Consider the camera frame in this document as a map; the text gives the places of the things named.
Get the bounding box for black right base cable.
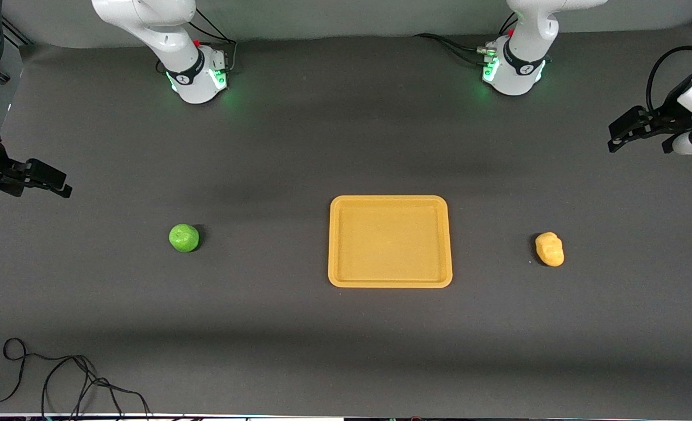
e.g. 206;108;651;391
187;8;239;74

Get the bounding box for green apple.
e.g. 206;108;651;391
168;224;201;254

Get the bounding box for loose black cable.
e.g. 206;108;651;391
0;337;152;418

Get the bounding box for black base cable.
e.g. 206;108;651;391
414;12;519;66
187;8;239;74

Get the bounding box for dark grey table mat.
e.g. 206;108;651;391
0;22;692;417

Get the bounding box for orange plastic tray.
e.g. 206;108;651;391
328;195;453;289

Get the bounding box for black left base cable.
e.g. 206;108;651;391
414;12;519;66

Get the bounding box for yellow potato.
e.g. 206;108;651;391
535;232;565;268

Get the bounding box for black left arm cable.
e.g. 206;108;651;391
646;45;692;113

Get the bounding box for aluminium frame rail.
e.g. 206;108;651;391
1;16;34;49

